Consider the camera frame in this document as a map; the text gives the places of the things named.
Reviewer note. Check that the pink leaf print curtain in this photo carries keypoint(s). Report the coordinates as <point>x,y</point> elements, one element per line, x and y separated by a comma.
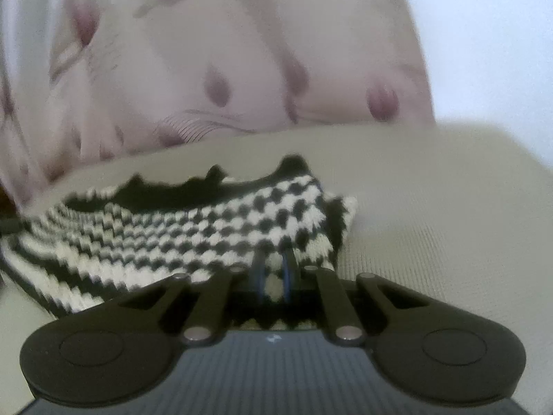
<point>216,52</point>

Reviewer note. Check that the black white striped knitted sweater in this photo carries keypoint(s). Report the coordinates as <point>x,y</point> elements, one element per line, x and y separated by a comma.
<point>173,224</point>

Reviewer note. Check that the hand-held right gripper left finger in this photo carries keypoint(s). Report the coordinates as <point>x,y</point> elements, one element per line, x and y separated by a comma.
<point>258,277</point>

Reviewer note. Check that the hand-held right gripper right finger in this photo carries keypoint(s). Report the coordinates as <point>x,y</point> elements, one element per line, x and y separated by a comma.
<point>287,277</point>

